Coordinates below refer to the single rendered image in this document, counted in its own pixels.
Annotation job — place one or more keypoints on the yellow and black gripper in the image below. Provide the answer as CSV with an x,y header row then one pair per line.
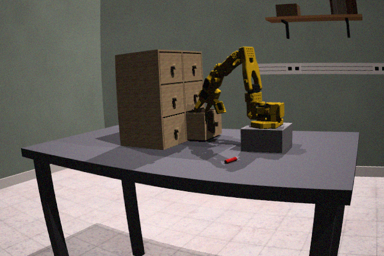
x,y
211,98

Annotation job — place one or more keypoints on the brown wooden drawer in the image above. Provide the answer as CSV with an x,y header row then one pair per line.
x,y
174,129
172,98
192,90
190,62
170,67

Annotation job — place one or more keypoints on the brown wooden chest of drawers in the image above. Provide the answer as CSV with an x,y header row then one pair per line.
x,y
138,90

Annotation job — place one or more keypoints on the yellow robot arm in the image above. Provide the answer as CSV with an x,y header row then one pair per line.
x,y
269,112

